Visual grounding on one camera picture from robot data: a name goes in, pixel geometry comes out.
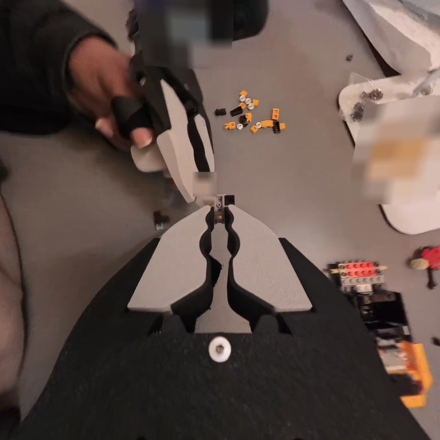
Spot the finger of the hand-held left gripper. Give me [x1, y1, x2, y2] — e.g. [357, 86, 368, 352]
[188, 113, 216, 173]
[156, 80, 199, 204]

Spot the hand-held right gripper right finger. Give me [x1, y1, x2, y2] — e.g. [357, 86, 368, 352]
[225, 206, 313, 334]

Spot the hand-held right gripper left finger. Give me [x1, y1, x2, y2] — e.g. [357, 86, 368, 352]
[126, 206, 221, 334]

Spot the person's left forearm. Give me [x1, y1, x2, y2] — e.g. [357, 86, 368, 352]
[0, 0, 119, 135]

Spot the pile of mixed small lego pieces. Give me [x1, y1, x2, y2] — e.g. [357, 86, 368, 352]
[215, 89, 286, 135]

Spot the red black lego chassis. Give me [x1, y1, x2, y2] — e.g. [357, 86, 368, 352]
[325, 259, 434, 410]

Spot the red lego piece cluster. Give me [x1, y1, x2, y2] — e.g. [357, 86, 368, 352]
[409, 246, 440, 289]

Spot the person's left hand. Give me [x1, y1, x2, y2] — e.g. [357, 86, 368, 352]
[67, 38, 154, 151]

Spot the wooden book stand white base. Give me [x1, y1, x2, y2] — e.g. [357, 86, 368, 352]
[338, 69, 440, 236]

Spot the beige cloth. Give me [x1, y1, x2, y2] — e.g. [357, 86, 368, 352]
[0, 192, 26, 410]

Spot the clear bag of black parts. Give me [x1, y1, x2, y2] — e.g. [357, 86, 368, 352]
[338, 72, 385, 124]

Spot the white paper bag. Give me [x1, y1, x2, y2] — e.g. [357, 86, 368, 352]
[342, 0, 440, 74]

